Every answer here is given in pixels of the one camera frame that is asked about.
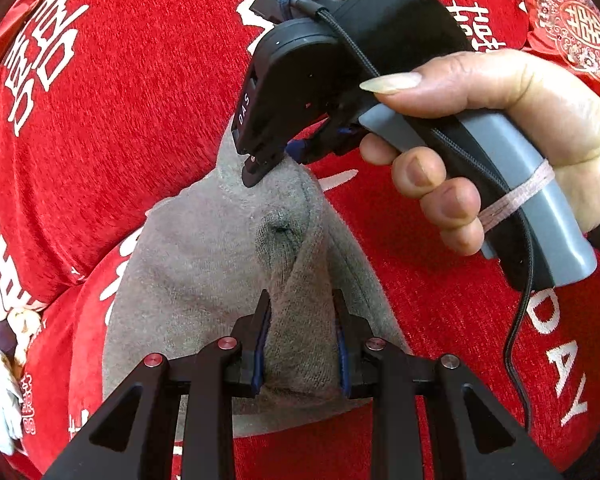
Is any grey small garment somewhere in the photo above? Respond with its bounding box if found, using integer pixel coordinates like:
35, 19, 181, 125
102, 115, 413, 438

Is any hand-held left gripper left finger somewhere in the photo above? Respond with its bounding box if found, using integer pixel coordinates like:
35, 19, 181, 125
45, 289, 273, 480

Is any cream yellow cloth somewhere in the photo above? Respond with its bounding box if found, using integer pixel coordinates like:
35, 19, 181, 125
7, 309, 45, 367

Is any red printed sofa cover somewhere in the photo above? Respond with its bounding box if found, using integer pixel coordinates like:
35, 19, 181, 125
0, 0, 600, 480

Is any glossy red cloth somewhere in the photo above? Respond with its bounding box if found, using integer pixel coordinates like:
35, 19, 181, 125
0, 0, 88, 91

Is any pink elastic band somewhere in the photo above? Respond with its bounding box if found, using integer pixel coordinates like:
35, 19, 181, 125
477, 159, 557, 233

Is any dark purple cloth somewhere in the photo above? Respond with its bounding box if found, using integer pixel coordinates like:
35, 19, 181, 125
0, 321, 20, 362

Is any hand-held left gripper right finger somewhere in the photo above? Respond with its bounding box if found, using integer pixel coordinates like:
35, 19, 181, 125
332, 287, 563, 480

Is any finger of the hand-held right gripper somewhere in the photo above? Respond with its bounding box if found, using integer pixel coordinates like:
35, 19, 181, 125
241, 151, 287, 189
284, 127, 367, 165

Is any person's right hand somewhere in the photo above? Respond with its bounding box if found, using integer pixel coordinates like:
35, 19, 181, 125
359, 49, 600, 257

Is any black braided cable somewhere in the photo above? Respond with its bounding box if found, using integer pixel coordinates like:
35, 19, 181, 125
290, 0, 538, 433

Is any red embroidered pillow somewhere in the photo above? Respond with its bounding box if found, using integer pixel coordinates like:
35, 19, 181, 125
505, 0, 600, 97

